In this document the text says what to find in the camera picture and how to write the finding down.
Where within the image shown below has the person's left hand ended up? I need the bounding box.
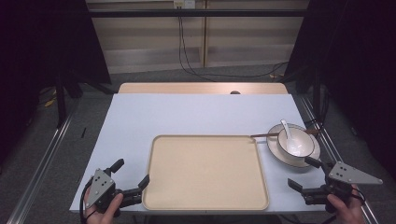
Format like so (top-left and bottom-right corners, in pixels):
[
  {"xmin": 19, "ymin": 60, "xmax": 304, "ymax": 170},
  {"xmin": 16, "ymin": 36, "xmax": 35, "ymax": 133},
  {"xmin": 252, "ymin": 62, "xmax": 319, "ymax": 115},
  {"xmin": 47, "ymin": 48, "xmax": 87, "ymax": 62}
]
[{"xmin": 83, "ymin": 186, "xmax": 124, "ymax": 224}]

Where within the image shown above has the white ceramic spoon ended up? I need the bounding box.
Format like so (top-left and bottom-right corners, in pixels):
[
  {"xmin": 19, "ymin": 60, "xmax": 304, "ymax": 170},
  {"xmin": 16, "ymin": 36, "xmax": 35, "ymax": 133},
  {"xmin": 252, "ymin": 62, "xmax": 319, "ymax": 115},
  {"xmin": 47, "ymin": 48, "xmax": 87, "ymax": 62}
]
[{"xmin": 279, "ymin": 119, "xmax": 304, "ymax": 157}]

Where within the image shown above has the white wall socket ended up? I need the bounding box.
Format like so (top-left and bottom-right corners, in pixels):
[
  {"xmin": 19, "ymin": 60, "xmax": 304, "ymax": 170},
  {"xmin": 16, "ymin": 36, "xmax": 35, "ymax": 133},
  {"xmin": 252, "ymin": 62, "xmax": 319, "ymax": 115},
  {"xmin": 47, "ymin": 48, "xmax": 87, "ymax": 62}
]
[{"xmin": 173, "ymin": 0, "xmax": 197, "ymax": 9}]

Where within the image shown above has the white plate with dark rim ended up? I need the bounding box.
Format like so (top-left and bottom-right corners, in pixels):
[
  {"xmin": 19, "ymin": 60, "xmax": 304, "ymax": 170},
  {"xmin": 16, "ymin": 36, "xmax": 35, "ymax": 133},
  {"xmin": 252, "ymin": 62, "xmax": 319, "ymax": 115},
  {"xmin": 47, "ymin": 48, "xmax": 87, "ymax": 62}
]
[{"xmin": 266, "ymin": 123, "xmax": 321, "ymax": 169}]

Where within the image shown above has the black curtain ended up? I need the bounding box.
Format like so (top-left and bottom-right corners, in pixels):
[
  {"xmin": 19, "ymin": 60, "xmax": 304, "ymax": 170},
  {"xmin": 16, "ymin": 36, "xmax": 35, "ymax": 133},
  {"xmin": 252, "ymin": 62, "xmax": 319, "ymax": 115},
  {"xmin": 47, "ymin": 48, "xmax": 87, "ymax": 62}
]
[
  {"xmin": 283, "ymin": 0, "xmax": 396, "ymax": 180},
  {"xmin": 0, "ymin": 0, "xmax": 112, "ymax": 164}
]

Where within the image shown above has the white bowl with dark rim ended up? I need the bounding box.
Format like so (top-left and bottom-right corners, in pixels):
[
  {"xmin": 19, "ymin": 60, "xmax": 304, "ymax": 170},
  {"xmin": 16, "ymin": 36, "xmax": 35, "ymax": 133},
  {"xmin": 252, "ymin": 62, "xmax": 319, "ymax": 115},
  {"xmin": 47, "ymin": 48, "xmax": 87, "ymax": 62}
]
[{"xmin": 276, "ymin": 125, "xmax": 316, "ymax": 159}]

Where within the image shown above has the black horizontal bar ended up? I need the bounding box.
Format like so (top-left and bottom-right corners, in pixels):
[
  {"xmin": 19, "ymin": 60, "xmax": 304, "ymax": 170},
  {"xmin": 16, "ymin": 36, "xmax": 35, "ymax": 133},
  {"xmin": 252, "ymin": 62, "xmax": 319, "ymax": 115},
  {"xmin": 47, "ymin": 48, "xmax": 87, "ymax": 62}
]
[{"xmin": 88, "ymin": 8, "xmax": 308, "ymax": 19}]

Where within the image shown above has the brown wooden chopstick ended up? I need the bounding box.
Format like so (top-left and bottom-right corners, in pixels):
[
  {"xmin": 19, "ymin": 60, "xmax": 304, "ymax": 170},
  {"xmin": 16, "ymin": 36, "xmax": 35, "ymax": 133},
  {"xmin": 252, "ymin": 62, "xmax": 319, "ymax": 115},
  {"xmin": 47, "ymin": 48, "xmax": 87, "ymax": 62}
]
[{"xmin": 250, "ymin": 129, "xmax": 322, "ymax": 138}]

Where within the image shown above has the black wall cable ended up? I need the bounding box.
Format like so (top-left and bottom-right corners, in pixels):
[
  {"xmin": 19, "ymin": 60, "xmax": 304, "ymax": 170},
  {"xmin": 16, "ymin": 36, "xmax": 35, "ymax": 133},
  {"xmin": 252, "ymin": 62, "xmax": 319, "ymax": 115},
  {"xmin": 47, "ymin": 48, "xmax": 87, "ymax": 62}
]
[
  {"xmin": 177, "ymin": 6, "xmax": 219, "ymax": 83},
  {"xmin": 179, "ymin": 15, "xmax": 290, "ymax": 79}
]

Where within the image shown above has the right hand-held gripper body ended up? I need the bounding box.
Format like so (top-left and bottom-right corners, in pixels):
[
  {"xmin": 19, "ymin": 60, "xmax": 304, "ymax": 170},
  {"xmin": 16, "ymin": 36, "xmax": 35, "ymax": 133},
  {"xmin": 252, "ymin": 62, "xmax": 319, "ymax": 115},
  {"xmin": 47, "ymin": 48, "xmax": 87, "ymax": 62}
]
[{"xmin": 300, "ymin": 161, "xmax": 384, "ymax": 215}]

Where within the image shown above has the person's right hand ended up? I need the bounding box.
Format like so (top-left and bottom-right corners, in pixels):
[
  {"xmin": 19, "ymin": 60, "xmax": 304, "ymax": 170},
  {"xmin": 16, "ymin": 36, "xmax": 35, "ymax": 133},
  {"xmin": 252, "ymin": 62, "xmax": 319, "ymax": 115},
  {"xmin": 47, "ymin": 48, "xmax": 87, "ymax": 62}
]
[{"xmin": 326, "ymin": 184, "xmax": 367, "ymax": 224}]

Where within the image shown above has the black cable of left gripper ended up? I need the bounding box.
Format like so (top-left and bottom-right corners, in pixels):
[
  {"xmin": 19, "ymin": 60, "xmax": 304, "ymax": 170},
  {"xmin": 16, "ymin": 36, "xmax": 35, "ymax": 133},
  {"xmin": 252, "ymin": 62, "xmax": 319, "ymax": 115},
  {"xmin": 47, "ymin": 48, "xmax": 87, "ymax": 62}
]
[{"xmin": 78, "ymin": 176, "xmax": 98, "ymax": 224}]

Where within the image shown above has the aluminium floor rail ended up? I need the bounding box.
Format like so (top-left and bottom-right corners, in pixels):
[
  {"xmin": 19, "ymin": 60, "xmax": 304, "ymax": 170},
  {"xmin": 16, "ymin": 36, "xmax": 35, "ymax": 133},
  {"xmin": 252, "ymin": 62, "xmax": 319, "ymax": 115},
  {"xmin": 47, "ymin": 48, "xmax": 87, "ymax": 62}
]
[
  {"xmin": 299, "ymin": 93, "xmax": 380, "ymax": 224},
  {"xmin": 5, "ymin": 106, "xmax": 79, "ymax": 224}
]

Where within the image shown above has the white table mat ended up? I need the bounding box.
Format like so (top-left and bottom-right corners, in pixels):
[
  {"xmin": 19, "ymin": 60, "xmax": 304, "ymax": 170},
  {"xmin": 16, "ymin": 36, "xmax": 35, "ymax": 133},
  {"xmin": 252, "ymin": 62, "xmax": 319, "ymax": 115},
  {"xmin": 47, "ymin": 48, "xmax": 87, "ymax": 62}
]
[{"xmin": 69, "ymin": 92, "xmax": 332, "ymax": 215}]

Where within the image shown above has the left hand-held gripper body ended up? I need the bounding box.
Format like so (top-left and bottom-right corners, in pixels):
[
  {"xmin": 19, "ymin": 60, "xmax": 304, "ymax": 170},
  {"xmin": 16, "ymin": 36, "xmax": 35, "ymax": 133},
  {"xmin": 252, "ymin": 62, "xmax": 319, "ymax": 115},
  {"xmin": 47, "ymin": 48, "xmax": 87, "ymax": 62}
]
[{"xmin": 84, "ymin": 168, "xmax": 144, "ymax": 217}]

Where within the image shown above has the beige rectangular tray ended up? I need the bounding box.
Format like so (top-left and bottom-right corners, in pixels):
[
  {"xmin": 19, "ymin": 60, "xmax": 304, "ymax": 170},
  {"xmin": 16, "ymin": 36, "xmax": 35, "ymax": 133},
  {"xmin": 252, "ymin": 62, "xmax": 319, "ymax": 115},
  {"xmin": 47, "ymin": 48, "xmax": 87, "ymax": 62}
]
[{"xmin": 142, "ymin": 133, "xmax": 271, "ymax": 212}]

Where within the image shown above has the black metal stand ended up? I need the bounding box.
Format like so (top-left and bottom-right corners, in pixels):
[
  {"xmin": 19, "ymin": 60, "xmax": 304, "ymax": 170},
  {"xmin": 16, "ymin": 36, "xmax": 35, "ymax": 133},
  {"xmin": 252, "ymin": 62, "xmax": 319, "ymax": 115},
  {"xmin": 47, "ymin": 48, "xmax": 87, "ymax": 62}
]
[
  {"xmin": 54, "ymin": 72, "xmax": 68, "ymax": 129},
  {"xmin": 312, "ymin": 65, "xmax": 322, "ymax": 121}
]

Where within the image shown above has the yellow floor tape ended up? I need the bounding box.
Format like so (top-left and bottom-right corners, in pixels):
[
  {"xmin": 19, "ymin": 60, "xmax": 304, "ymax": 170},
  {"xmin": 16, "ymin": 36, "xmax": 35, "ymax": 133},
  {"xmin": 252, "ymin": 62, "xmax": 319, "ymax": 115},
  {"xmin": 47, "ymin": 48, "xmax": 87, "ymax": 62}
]
[{"xmin": 44, "ymin": 89, "xmax": 59, "ymax": 108}]

